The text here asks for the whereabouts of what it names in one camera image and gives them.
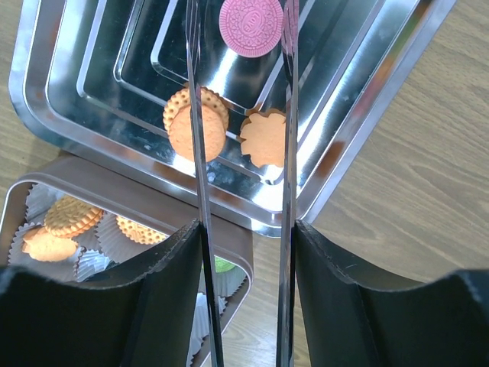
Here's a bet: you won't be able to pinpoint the pink round cookie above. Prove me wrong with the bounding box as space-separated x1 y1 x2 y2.
219 0 283 58

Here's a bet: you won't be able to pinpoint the orange plain round cookie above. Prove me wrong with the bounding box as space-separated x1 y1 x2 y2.
163 86 230 163

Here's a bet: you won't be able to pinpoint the metal tongs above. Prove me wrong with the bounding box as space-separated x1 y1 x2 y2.
186 1 300 366

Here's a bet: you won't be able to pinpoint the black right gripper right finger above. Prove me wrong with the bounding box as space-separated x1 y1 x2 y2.
295 221 488 366

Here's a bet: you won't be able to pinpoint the orange round sandwich cookie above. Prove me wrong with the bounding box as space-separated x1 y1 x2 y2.
44 195 103 239

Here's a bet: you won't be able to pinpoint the brown cookie tin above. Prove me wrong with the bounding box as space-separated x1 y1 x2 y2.
0 154 255 360

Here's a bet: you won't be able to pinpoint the orange scalloped flower cookie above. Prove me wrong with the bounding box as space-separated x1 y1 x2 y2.
240 111 286 167

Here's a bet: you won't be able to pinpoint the steel baking tray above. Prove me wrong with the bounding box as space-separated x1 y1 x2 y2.
8 1 454 237

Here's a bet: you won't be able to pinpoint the green round cookie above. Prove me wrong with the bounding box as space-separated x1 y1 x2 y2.
214 256 235 273

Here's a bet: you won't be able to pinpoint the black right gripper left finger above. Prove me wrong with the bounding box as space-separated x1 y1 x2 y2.
1 221 202 366

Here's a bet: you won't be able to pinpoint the orange round dotted cookie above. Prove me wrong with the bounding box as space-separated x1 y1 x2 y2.
115 216 167 245

